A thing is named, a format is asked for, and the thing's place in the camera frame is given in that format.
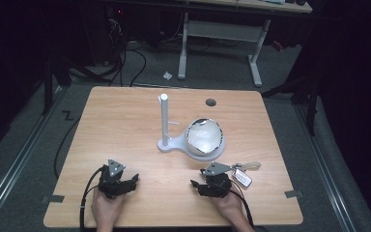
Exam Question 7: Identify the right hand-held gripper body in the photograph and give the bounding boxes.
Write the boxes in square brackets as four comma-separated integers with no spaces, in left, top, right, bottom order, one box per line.
[197,161,233,199]

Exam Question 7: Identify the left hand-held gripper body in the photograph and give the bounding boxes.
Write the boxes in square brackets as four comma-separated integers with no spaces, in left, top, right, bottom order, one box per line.
[98,159,128,200]

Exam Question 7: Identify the person's right hand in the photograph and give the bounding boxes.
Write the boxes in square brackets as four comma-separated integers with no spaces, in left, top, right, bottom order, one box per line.
[210,188,245,224]

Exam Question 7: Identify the person's left hand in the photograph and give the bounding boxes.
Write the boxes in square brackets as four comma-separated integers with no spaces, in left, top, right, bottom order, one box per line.
[90,188,127,226]

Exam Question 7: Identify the white bowl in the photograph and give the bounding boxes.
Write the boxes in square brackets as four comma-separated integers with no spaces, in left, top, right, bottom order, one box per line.
[185,117,224,157]

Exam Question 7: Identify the grey tape strip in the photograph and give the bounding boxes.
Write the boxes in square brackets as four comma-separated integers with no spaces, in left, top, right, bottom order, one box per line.
[284,189,304,199]
[45,194,66,204]

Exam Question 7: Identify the black zigzag floor tape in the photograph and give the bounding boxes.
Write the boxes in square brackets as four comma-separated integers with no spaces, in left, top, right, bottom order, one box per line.
[61,109,75,122]

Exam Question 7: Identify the black metal stand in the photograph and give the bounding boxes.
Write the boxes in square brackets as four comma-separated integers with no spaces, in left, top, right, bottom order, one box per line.
[41,56,73,116]
[260,62,324,137]

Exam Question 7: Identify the wooden desk with white legs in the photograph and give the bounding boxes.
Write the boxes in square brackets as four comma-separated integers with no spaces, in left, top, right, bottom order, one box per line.
[176,0,314,88]

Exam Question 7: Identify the black computer tower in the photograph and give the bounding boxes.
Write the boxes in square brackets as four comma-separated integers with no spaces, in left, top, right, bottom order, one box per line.
[78,0,128,67]

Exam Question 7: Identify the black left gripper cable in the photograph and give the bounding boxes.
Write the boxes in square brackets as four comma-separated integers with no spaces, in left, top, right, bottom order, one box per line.
[78,166,106,232]

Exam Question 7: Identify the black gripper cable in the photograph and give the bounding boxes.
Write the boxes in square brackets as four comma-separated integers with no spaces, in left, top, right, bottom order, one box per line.
[78,166,106,232]
[225,186,256,229]

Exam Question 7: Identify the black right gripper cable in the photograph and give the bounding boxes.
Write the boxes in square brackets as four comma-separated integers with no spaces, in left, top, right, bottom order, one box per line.
[225,186,256,229]

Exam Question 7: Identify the white stand with post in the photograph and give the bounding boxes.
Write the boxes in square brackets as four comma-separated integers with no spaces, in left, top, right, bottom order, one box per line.
[157,93,226,162]

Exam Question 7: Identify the black floor cable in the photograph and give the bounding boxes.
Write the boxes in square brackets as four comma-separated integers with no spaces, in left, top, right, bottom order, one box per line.
[53,116,82,181]

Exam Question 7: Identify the metal floor rail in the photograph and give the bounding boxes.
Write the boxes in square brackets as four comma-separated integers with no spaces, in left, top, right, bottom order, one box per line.
[0,86,66,228]
[293,101,357,232]

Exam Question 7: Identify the bundle of black cables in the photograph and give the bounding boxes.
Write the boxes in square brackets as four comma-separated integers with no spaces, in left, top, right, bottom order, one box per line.
[67,15,149,89]

